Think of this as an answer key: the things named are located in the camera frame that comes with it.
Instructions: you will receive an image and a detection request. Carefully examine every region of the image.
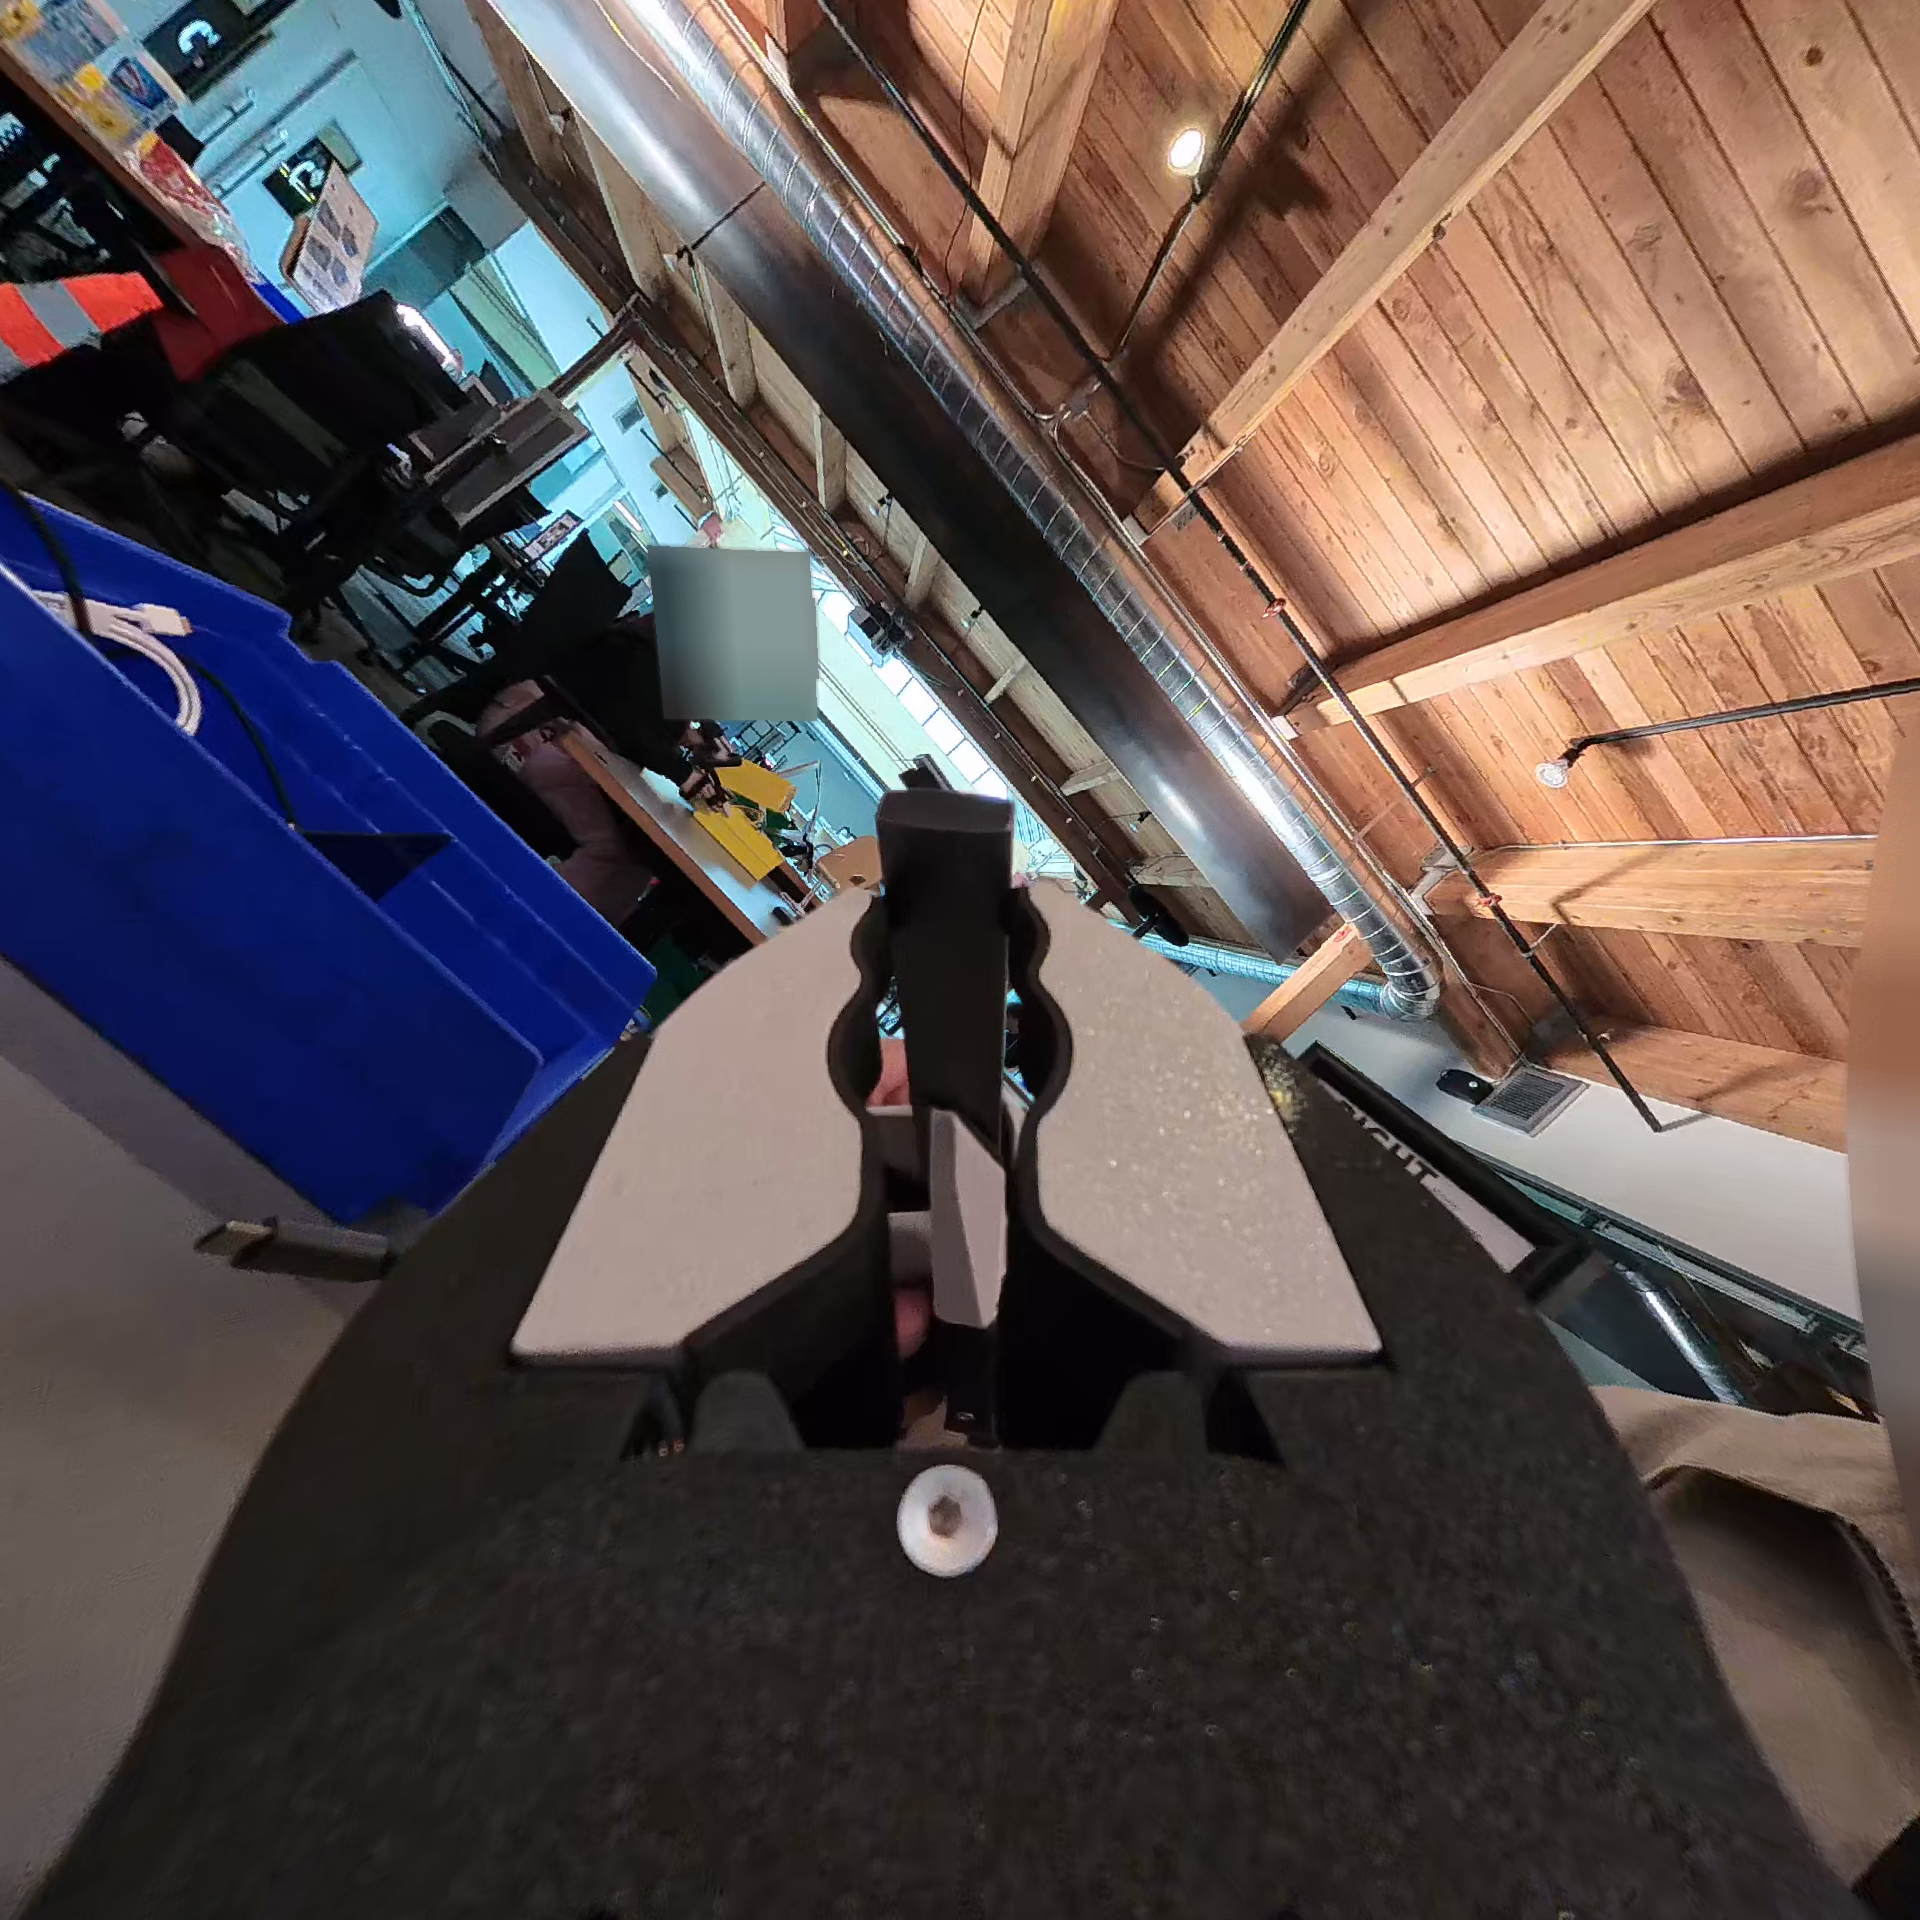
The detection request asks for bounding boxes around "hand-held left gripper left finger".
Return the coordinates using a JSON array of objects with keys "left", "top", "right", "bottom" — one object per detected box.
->
[{"left": 509, "top": 887, "right": 910, "bottom": 1453}]

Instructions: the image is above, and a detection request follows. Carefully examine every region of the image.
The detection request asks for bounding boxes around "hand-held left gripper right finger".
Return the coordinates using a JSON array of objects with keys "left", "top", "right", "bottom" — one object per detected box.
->
[{"left": 998, "top": 882, "right": 1383, "bottom": 1453}]

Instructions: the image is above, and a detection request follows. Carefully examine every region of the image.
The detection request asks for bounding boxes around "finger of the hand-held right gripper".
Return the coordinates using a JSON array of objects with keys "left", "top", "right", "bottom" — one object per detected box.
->
[{"left": 928, "top": 1105, "right": 1011, "bottom": 1336}]

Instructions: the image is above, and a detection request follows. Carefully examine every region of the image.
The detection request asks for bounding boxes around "black charger block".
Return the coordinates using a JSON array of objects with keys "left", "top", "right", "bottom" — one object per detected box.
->
[{"left": 878, "top": 790, "right": 1019, "bottom": 1145}]

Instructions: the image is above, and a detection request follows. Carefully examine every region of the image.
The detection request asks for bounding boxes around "black charging cable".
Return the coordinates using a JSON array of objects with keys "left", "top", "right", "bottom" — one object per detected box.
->
[{"left": 192, "top": 1217, "right": 399, "bottom": 1285}]

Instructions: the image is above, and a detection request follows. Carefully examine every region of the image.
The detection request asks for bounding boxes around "blue plastic bin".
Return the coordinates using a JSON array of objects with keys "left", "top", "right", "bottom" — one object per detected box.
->
[{"left": 0, "top": 487, "right": 659, "bottom": 1230}]

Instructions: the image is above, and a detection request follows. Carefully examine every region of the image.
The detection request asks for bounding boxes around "black cable with orange plugs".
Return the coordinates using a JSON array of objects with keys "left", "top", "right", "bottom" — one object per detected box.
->
[{"left": 0, "top": 477, "right": 308, "bottom": 834}]

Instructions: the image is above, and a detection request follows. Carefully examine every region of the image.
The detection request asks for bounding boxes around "white charging cable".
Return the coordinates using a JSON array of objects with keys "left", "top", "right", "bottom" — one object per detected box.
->
[{"left": 30, "top": 588, "right": 208, "bottom": 736}]

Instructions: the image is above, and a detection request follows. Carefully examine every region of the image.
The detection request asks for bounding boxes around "metal air vent grille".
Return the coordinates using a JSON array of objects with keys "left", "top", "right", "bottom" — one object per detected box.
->
[{"left": 1472, "top": 1063, "right": 1592, "bottom": 1138}]

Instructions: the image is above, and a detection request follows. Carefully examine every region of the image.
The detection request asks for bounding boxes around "wooden workbench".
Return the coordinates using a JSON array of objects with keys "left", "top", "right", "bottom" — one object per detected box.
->
[{"left": 561, "top": 727, "right": 817, "bottom": 950}]

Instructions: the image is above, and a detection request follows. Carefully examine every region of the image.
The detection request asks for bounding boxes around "person's tan jacket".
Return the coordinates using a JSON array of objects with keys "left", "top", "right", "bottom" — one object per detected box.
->
[{"left": 1591, "top": 1383, "right": 1920, "bottom": 1882}]

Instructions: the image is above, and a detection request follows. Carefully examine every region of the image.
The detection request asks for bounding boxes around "large black duct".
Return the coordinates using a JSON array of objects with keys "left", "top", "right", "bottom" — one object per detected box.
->
[{"left": 487, "top": 0, "right": 1339, "bottom": 964}]

